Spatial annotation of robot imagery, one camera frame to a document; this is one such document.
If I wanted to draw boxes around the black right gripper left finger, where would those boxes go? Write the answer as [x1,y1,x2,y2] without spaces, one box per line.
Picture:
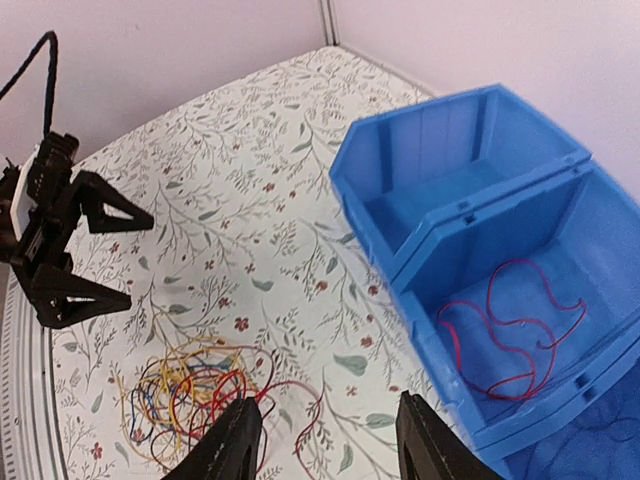
[163,398,262,480]

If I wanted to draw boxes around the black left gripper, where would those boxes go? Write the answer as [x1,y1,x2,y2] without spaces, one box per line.
[1,132,154,329]

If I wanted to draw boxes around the red cable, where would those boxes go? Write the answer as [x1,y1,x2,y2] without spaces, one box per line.
[437,258,587,401]

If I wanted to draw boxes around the aluminium frame post left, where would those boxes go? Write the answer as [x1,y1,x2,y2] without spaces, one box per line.
[318,0,341,46]

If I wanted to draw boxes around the blue three-compartment plastic bin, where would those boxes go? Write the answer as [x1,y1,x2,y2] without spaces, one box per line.
[330,85,639,479]

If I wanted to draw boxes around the aluminium front rail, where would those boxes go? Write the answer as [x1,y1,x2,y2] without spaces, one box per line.
[1,273,68,479]

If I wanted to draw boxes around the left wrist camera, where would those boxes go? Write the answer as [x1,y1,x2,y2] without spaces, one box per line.
[9,145,39,241]

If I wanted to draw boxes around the floral patterned tablecloth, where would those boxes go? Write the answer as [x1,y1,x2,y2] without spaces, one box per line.
[52,47,439,479]

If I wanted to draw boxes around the coloured cable pile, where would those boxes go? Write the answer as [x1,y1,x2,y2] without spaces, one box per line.
[117,334,331,474]

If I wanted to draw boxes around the black sleeved left arm cable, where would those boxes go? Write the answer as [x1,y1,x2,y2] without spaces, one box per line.
[0,30,60,139]

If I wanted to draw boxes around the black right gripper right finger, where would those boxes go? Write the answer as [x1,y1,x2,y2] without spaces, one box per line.
[396,392,501,480]

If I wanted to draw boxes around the blue cable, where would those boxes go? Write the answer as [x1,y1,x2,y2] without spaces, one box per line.
[549,399,640,461]

